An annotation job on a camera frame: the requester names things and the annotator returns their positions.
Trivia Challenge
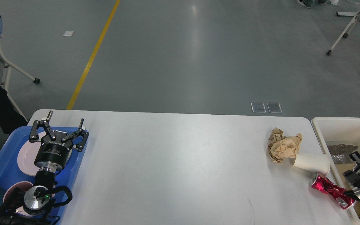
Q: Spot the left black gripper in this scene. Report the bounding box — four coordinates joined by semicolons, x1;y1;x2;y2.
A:
29;111;89;171

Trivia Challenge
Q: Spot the pink plate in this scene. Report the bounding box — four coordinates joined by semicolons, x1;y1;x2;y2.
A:
17;131;73;176

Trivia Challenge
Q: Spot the crushed red can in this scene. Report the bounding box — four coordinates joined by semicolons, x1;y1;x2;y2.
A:
309;173;356;210

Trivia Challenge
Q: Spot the brown paper bag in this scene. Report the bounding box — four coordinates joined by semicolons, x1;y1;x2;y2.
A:
336;162;360;219

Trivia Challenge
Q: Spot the pink HOME mug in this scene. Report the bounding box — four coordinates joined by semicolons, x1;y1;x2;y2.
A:
3;181;57;217

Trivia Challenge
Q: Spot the brown paper ball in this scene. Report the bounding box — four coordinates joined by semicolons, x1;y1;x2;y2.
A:
268;127;303;163

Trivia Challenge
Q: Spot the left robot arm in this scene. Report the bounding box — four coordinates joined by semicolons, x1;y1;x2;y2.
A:
0;111;90;225

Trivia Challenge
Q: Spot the crumpled clear plastic wrap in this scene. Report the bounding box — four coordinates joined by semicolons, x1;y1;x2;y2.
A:
326;141;358;164

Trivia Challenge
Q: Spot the white paper cup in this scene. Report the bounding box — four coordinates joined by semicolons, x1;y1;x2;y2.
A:
291;152;330;175

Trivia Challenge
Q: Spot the white plastic bin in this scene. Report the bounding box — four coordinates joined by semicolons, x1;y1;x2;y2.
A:
311;117;360;225

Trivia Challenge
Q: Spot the right floor outlet plate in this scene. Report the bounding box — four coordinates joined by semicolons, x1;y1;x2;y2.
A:
267;102;283;113

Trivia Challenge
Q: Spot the floor outlet plate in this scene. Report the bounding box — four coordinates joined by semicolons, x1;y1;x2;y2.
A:
251;102;266;113
267;102;283;113

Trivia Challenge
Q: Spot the left floor outlet plate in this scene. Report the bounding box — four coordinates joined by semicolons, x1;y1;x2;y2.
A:
251;102;266;113

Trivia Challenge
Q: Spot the walking person in jeans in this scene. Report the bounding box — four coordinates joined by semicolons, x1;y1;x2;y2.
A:
297;0;327;8

